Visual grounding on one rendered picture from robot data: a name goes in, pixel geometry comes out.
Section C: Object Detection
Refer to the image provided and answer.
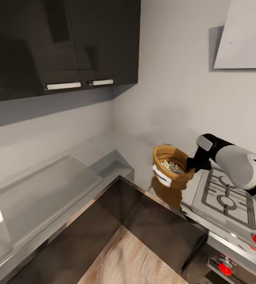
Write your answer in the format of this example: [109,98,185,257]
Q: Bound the popcorn bag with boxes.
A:
[152,145,195,190]

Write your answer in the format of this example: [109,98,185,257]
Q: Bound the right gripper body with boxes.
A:
[187,154,212,170]

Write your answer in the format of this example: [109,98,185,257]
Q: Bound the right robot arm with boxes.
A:
[187,134,256,200]

